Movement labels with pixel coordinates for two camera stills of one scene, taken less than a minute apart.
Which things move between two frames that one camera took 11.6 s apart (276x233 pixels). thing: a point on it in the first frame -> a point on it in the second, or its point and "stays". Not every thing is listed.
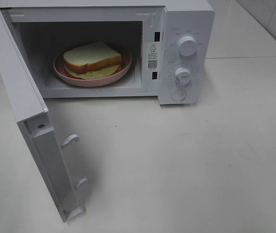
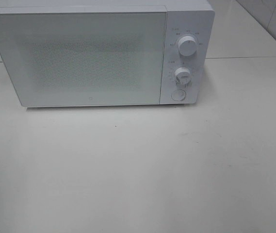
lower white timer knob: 183,76 stays
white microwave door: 31,115 -> 83,58
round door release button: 178,94 stays
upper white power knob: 187,45 stays
